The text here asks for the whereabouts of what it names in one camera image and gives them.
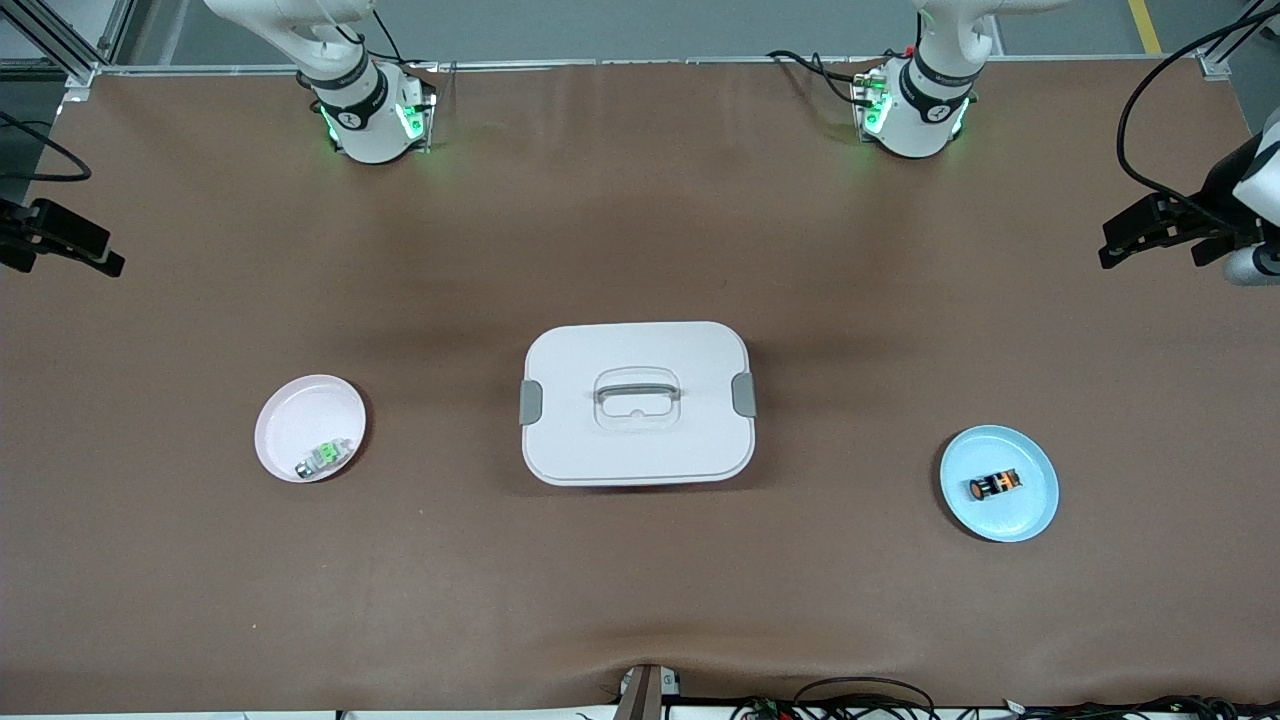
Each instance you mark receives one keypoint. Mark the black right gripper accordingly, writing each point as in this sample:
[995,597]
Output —
[12,232]

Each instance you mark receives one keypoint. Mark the light blue round plate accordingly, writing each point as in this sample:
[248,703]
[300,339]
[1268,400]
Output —
[1000,522]

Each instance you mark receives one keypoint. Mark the pink round plate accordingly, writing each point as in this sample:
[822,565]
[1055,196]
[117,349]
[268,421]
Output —
[300,405]

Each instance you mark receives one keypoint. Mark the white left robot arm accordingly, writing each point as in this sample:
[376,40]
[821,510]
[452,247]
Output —
[925,125]

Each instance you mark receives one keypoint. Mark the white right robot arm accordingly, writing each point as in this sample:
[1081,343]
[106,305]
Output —
[370,130]

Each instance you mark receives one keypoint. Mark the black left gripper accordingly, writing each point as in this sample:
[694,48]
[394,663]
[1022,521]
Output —
[1208,214]

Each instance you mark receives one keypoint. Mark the brown post with metal bracket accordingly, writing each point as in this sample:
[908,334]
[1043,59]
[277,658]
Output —
[640,695]

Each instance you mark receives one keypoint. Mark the white lidded storage box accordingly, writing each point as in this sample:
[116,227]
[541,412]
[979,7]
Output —
[640,450]

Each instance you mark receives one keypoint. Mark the aluminium frame post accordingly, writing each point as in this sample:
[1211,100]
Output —
[60,45]
[1215,62]

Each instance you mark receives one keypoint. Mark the metal table edge rail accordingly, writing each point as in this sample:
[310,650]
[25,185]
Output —
[650,63]

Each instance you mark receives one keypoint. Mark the green push button switch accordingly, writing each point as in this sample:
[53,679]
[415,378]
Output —
[322,458]

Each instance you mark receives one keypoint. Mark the orange push button switch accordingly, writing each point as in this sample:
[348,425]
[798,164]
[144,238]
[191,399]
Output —
[995,485]

